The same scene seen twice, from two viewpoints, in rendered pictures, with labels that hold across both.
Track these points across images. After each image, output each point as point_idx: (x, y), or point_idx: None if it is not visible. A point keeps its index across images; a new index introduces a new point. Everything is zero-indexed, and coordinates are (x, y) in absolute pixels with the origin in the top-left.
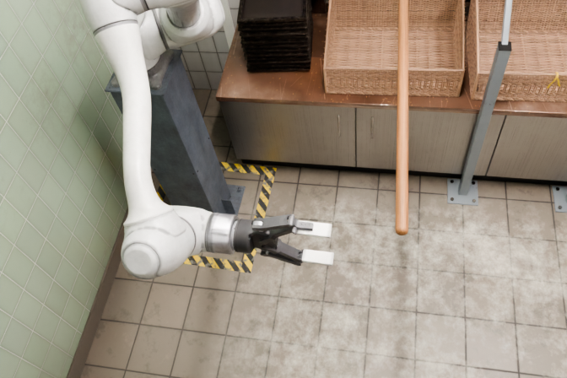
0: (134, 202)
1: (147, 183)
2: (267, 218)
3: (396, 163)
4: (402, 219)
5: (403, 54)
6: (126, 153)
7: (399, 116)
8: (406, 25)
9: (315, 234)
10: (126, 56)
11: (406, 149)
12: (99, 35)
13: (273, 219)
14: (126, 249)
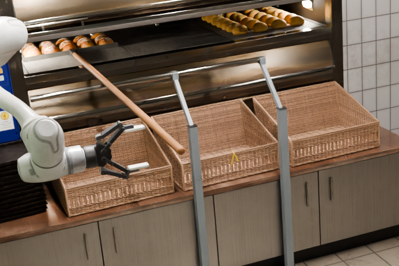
0: (27, 114)
1: (29, 107)
2: (103, 131)
3: (160, 134)
4: (179, 145)
5: (135, 105)
6: (9, 100)
7: (149, 122)
8: (128, 98)
9: (136, 128)
10: None
11: (162, 129)
12: None
13: (108, 128)
14: (36, 123)
